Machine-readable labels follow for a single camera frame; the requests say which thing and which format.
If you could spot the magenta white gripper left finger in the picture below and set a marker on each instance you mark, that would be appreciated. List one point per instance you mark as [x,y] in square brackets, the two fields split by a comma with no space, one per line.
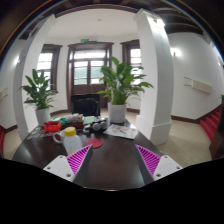
[72,167]

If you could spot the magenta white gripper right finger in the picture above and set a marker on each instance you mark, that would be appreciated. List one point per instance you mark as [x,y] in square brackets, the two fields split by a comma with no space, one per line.
[153,166]

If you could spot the clear bottle yellow cap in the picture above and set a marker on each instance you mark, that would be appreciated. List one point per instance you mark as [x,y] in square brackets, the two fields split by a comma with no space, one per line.
[72,141]

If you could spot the red round coaster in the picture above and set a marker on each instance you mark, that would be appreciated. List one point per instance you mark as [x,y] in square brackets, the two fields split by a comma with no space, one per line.
[95,142]

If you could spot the white mug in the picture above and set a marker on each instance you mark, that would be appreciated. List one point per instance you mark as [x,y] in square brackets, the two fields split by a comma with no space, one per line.
[59,137]

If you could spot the white paper booklet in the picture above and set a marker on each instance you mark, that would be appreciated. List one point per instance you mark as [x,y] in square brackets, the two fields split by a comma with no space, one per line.
[121,131]

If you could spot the white pillar right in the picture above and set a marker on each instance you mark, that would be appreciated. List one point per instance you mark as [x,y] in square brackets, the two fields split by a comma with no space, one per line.
[154,120]

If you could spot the white pillar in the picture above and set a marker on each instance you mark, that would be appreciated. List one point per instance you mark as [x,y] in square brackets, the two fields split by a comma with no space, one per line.
[25,114]
[154,120]

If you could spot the red box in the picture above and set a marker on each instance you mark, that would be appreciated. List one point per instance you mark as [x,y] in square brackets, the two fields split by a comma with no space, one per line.
[53,126]

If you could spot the stack of small boxes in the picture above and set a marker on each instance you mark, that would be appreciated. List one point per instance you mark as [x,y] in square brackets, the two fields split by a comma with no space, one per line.
[74,120]

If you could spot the green cloth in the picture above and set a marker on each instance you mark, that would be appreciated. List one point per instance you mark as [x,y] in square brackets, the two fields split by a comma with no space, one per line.
[88,120]

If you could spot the grey round device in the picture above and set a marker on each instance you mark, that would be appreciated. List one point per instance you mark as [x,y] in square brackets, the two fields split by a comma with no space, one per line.
[99,125]

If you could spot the black chair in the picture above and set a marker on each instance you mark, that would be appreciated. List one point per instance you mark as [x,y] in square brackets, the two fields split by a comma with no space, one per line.
[86,104]

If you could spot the red carpeted stairs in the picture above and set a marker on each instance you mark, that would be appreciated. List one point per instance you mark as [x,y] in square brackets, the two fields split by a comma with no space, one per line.
[210,123]

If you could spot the green plant white pot left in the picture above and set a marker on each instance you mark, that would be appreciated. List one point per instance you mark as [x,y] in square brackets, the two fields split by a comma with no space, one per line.
[39,96]

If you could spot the green plant white pot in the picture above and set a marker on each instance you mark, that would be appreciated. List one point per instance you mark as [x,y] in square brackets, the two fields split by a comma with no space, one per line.
[121,83]
[39,96]

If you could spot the green plant white pot right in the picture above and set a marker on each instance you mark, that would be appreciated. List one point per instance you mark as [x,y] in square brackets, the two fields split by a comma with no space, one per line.
[121,83]

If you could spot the dark wooden double door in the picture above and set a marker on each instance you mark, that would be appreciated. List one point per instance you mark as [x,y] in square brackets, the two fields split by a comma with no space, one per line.
[83,67]

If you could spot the left dark framed window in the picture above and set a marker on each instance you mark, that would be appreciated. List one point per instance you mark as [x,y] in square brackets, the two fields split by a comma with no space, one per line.
[48,62]

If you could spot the dark framed window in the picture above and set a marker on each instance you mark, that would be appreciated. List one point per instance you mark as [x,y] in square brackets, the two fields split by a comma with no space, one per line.
[48,62]
[131,53]

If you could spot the right dark framed window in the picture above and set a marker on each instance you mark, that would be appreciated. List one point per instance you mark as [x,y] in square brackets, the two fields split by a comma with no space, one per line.
[131,53]

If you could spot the white pillar left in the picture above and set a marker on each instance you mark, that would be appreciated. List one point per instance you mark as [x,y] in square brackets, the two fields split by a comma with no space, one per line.
[25,114]

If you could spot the green exit sign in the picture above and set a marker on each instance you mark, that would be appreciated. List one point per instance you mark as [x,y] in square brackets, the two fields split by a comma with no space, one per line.
[84,40]

